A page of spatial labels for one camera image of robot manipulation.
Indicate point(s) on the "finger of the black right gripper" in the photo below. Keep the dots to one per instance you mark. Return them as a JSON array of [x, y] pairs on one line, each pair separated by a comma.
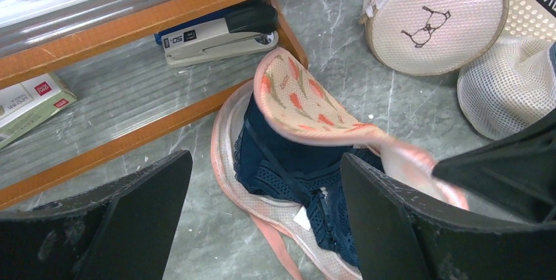
[[516, 173]]

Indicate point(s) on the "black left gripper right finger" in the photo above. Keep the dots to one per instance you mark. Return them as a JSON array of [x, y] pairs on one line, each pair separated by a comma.
[[402, 233]]

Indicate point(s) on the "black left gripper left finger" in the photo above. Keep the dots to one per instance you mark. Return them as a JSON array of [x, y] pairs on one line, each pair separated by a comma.
[[123, 229]]

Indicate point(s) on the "dark blue lace bra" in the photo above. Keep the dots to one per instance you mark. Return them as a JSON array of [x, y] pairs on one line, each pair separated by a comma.
[[268, 164]]

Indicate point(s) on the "floral mesh laundry bag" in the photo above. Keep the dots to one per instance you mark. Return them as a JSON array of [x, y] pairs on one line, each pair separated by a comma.
[[298, 108]]

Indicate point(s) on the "white mesh bag grey zipper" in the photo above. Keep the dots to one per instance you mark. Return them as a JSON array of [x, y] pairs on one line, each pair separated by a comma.
[[510, 87]]

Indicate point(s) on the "white mesh bag beige zipper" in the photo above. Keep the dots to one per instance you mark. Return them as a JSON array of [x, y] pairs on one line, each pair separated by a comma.
[[431, 37]]

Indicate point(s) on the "cream plastic laundry basket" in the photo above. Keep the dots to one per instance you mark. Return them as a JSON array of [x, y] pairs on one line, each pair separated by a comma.
[[531, 18]]

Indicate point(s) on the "small green staples box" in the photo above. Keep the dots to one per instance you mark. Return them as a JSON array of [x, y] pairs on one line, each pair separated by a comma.
[[29, 103]]

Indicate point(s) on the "orange wooden shelf rack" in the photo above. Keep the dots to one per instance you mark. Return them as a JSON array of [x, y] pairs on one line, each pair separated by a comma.
[[91, 42]]

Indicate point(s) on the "blue black stapler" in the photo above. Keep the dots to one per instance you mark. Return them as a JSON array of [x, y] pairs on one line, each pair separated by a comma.
[[195, 21]]

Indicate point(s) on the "black white stapler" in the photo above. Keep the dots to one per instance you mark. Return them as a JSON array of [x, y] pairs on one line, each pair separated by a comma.
[[212, 41]]

